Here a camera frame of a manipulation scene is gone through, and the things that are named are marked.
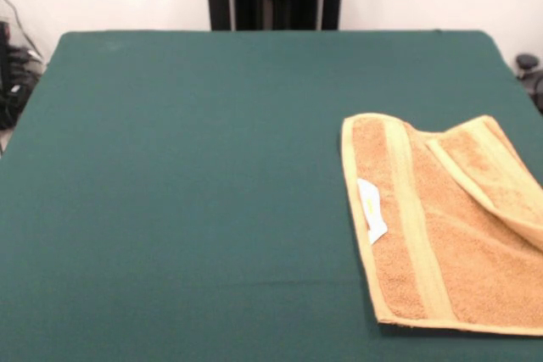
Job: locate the tan terry towel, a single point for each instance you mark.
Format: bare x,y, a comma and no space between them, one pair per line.
445,252

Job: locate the dark green table cloth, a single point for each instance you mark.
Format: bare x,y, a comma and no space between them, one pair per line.
127,167

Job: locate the dark pedestal foot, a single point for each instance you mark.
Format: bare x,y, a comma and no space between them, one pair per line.
21,69
526,61

